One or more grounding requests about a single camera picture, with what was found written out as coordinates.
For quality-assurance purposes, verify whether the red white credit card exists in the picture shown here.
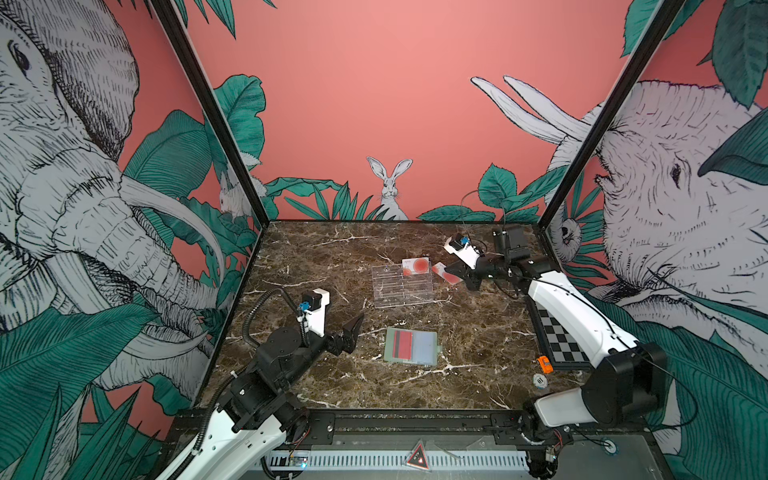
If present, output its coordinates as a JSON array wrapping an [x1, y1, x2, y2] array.
[[432, 262, 462, 285], [401, 257, 431, 276]]

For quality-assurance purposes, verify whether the clear plastic organizer box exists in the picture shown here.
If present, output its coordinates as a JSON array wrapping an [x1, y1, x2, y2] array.
[[371, 265, 435, 308]]

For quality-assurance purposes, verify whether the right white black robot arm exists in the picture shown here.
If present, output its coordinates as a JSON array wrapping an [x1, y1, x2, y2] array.
[[444, 227, 667, 429]]

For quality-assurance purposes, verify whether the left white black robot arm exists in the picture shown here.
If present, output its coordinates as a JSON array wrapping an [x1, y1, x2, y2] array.
[[157, 314, 364, 479]]

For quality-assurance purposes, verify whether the black white checkerboard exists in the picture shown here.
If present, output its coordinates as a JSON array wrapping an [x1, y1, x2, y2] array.
[[525, 299, 592, 371]]

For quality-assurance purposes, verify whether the small orange toy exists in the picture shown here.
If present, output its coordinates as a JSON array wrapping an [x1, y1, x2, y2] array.
[[537, 355, 554, 375]]

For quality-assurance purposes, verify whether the small white round disc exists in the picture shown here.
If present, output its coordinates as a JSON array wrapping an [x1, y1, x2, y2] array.
[[532, 373, 548, 389]]

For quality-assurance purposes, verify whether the red warning triangle sticker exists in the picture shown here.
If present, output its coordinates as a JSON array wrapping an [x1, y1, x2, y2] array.
[[404, 440, 430, 471]]

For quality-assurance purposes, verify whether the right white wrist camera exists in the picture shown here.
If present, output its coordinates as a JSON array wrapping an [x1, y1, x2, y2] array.
[[444, 233, 482, 270]]

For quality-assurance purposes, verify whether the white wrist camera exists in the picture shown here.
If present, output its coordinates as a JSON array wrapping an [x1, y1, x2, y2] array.
[[297, 288, 330, 337], [444, 233, 482, 270]]

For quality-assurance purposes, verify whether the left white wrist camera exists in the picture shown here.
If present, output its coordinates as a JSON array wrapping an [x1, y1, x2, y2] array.
[[297, 288, 330, 337]]

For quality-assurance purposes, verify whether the black mounting rail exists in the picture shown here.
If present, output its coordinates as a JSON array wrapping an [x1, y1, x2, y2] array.
[[173, 409, 643, 451]]

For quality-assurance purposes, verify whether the white slotted cable duct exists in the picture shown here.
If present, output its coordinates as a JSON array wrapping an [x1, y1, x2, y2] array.
[[266, 450, 528, 472]]

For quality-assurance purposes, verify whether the right black frame post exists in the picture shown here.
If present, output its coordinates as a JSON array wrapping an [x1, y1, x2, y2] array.
[[537, 0, 685, 230]]

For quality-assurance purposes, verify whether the black frame post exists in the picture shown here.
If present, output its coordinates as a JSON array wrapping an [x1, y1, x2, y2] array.
[[150, 0, 270, 229], [537, 0, 685, 230]]

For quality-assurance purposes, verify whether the left black frame post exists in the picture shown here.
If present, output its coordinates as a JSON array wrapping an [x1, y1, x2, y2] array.
[[150, 0, 270, 229]]

